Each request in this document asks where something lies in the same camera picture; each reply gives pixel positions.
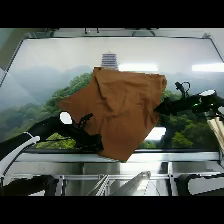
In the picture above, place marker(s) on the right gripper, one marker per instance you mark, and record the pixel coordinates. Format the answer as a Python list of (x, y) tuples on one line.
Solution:
[(164, 108)]

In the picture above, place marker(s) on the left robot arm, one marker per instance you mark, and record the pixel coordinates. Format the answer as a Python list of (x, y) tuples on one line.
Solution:
[(20, 143)]

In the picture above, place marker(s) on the brown T-shirt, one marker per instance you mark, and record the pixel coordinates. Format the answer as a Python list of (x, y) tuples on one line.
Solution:
[(123, 110)]

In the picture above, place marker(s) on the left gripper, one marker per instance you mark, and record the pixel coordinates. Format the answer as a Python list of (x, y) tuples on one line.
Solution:
[(90, 140)]

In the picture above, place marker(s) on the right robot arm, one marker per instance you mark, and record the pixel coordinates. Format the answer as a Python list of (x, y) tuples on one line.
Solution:
[(200, 100)]

